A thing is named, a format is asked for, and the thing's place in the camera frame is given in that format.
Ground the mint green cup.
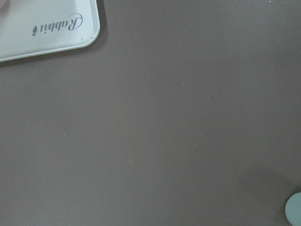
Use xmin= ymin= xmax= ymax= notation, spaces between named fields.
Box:
xmin=285 ymin=193 xmax=301 ymax=226

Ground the white rabbit tray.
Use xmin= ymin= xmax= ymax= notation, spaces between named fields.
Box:
xmin=0 ymin=0 xmax=101 ymax=62

